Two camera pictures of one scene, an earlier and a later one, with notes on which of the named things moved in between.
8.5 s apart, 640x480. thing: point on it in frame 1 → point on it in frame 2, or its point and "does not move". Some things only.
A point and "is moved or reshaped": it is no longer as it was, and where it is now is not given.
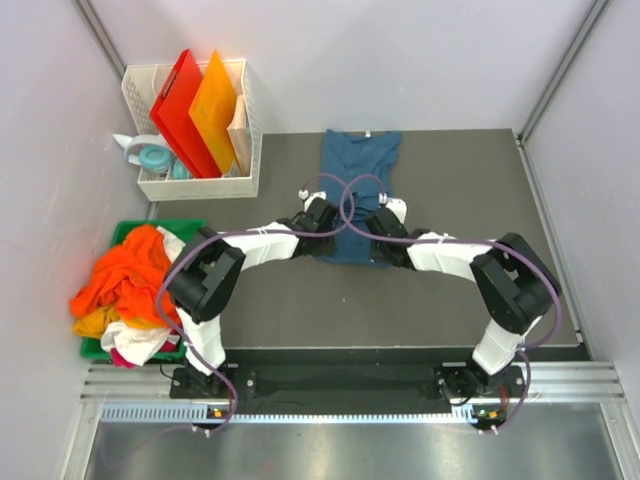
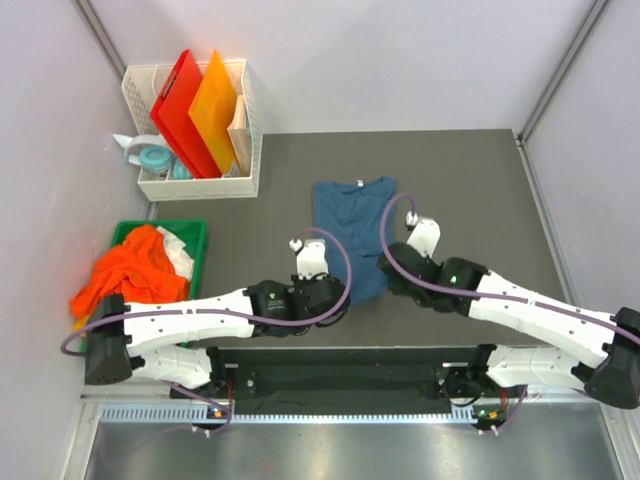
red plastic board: x=173 y=121 does not move
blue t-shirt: x=355 y=171 is moved or reshaped
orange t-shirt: x=130 y=277 does not move
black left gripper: x=328 y=249 → x=301 y=282
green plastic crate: x=92 y=349 does not move
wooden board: x=238 y=132 does not move
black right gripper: x=375 y=256 → x=397 y=288
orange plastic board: x=214 y=115 does not move
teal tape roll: x=155 y=159 does not move
